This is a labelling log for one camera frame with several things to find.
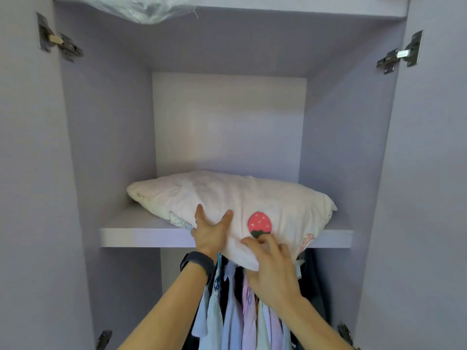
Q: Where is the person's right hand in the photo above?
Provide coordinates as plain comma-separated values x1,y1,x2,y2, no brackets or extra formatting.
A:
240,234,304,309

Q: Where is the person's left hand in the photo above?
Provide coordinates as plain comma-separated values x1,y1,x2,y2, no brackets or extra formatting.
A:
191,203,234,261

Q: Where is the white strawberry print pillow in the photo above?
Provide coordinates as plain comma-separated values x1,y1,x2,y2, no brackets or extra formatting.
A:
126,170,338,272

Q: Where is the person's right forearm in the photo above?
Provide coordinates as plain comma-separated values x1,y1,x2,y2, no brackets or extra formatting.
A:
272,294,354,350

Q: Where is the person's left forearm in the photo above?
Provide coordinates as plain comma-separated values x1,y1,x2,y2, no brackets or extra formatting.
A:
118,264,209,350

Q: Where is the black wristband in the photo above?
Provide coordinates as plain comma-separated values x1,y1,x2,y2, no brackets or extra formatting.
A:
180,251,215,285

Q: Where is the row of hanging clothes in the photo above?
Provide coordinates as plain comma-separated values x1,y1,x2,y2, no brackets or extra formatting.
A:
182,248,331,350

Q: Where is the lilac wardrobe shelf board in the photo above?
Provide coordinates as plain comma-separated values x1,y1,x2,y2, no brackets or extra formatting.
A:
99,203,354,249

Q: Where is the lilac wardrobe body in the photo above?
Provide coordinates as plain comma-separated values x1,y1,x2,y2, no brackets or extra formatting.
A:
53,0,409,350

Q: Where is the metal door hinge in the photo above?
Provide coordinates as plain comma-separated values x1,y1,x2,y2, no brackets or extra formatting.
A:
36,12,84,63
96,330,113,350
376,30,424,75
337,322,353,347

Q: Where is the lilac wardrobe door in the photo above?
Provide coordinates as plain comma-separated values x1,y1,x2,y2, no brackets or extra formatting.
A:
355,0,467,350
0,0,96,350

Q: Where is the clear plastic bag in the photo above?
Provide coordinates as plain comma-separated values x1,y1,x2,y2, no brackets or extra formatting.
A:
78,0,200,25

